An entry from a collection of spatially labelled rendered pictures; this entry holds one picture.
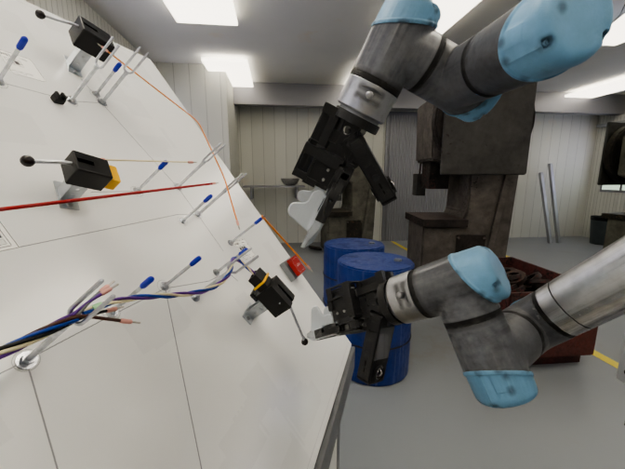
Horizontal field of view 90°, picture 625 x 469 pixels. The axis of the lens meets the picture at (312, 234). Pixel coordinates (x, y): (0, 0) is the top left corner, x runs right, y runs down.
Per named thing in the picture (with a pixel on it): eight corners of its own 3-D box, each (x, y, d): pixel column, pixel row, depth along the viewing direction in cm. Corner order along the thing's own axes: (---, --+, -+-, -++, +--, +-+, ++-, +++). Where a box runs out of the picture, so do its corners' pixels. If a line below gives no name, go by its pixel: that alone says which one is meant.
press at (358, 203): (364, 243, 652) (367, 127, 611) (379, 255, 551) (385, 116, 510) (306, 244, 639) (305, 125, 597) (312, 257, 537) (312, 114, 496)
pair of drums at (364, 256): (392, 316, 306) (396, 236, 292) (416, 391, 200) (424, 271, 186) (325, 314, 313) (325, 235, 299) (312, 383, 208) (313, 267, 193)
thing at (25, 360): (42, 363, 31) (125, 292, 27) (22, 374, 30) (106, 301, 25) (30, 347, 31) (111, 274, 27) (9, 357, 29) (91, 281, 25)
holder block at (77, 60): (16, 30, 55) (41, -11, 52) (86, 67, 65) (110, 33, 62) (19, 46, 53) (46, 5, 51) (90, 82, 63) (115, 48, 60)
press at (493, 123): (410, 303, 339) (426, 33, 292) (377, 270, 461) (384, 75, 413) (530, 299, 351) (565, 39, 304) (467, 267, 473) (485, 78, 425)
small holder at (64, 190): (-2, 169, 39) (26, 131, 36) (80, 187, 47) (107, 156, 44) (4, 199, 37) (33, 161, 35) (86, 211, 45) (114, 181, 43)
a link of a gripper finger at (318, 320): (304, 312, 64) (338, 300, 58) (309, 341, 62) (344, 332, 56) (293, 312, 62) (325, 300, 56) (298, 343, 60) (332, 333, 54)
